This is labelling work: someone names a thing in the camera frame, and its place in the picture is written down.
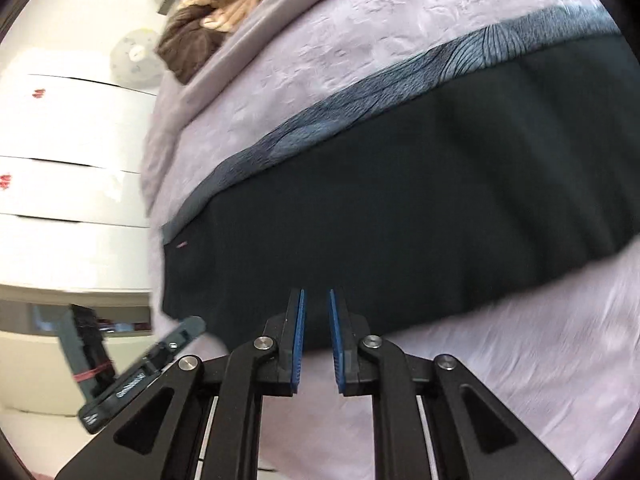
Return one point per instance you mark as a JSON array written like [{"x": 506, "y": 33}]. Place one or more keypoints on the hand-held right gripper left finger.
[{"x": 298, "y": 345}]

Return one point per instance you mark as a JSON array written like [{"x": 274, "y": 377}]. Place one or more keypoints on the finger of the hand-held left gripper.
[{"x": 186, "y": 330}]

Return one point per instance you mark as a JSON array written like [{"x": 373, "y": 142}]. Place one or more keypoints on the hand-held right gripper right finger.
[{"x": 336, "y": 350}]

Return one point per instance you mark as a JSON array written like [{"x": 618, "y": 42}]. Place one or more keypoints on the black pants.
[{"x": 400, "y": 185}]

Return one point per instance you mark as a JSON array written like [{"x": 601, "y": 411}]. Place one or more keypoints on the cream bedside table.
[{"x": 30, "y": 360}]

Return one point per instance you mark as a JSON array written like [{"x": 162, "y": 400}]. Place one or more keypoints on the white wardrobe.
[{"x": 60, "y": 125}]

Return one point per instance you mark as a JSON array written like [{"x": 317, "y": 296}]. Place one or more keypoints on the brown striped plush blanket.
[{"x": 195, "y": 40}]

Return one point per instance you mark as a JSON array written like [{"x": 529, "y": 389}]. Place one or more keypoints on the grey blanket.
[{"x": 260, "y": 25}]

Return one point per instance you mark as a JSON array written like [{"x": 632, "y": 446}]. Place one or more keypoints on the bed with lilac cover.
[{"x": 350, "y": 35}]

